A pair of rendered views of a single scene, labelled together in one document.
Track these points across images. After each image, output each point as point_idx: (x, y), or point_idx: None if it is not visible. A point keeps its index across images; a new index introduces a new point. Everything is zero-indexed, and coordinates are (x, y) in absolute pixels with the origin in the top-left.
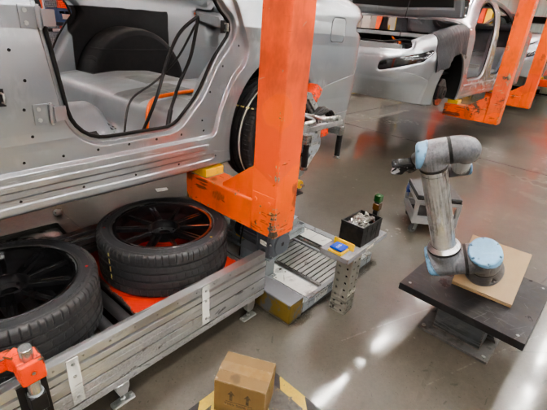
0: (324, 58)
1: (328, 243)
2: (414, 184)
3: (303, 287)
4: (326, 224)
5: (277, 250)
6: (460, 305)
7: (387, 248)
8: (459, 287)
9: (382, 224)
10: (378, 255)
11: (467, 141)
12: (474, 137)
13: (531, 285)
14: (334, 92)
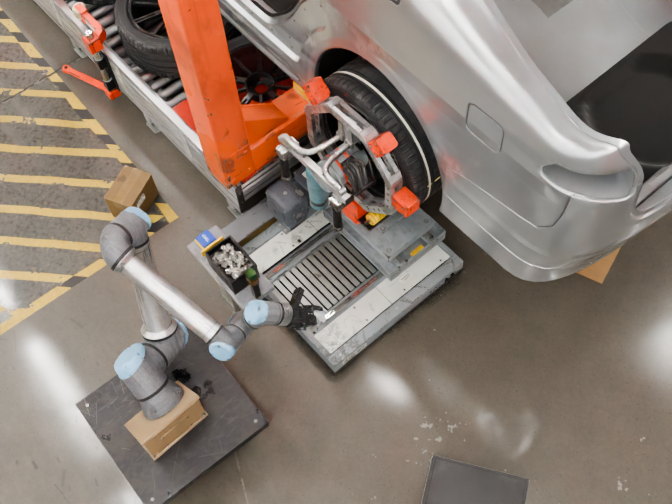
0: (454, 138)
1: (222, 234)
2: (490, 472)
3: (259, 260)
4: (452, 338)
5: (269, 208)
6: None
7: (374, 415)
8: None
9: (458, 437)
10: (352, 391)
11: (102, 238)
12: (110, 249)
13: (161, 487)
14: (486, 205)
